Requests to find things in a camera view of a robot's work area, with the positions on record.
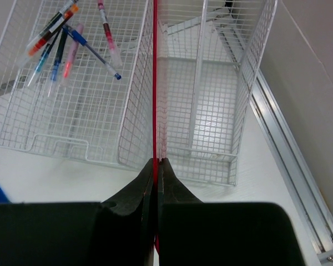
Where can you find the pink highlighter pen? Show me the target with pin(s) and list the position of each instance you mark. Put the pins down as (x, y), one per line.
(67, 69)

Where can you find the aluminium rail right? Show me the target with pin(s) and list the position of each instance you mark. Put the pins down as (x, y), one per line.
(313, 212)

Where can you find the white wire mesh organizer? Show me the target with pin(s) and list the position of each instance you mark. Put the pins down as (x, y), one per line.
(209, 53)

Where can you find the red plastic folder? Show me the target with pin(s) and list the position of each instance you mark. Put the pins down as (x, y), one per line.
(154, 90)

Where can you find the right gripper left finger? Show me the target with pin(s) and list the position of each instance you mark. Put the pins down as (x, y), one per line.
(117, 231)

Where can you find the orange red gel pen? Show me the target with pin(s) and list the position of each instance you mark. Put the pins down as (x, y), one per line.
(40, 40)

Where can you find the blue cap gel pen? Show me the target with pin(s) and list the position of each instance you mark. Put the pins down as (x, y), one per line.
(52, 82)

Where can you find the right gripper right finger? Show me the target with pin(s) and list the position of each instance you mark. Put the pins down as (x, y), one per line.
(192, 232)

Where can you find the teal cap gel pen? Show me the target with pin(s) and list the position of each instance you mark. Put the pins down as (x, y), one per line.
(35, 74)

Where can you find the dark blue clip pen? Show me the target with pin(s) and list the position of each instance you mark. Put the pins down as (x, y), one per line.
(83, 42)

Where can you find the dark red gel pen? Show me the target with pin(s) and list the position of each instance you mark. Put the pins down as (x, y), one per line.
(113, 49)

